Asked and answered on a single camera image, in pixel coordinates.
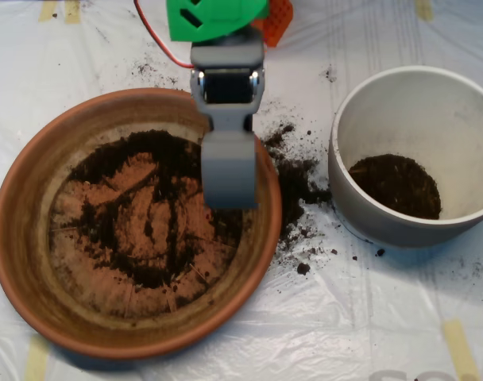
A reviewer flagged dark soil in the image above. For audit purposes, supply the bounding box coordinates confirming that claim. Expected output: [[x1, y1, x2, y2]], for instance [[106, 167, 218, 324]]
[[60, 129, 254, 291], [348, 153, 442, 221]]

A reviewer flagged spilled soil pile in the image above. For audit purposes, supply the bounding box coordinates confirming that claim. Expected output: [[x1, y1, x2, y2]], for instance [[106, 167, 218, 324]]
[[263, 122, 333, 243]]

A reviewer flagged white ceramic pot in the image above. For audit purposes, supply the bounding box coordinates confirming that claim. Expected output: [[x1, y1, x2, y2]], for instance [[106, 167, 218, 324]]
[[327, 65, 483, 249]]

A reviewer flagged terracotta plant saucer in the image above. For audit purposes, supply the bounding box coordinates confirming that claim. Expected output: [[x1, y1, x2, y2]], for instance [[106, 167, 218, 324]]
[[0, 87, 283, 360]]

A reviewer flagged beige masking tape strip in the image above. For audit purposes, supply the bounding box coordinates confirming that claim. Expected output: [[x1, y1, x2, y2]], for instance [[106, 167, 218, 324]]
[[415, 0, 434, 21], [64, 0, 82, 24], [38, 0, 56, 21], [442, 319, 481, 381], [25, 337, 50, 381]]

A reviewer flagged clear plastic cover sheet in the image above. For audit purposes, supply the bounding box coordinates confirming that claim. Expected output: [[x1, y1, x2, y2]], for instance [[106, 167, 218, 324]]
[[0, 0, 483, 381]]

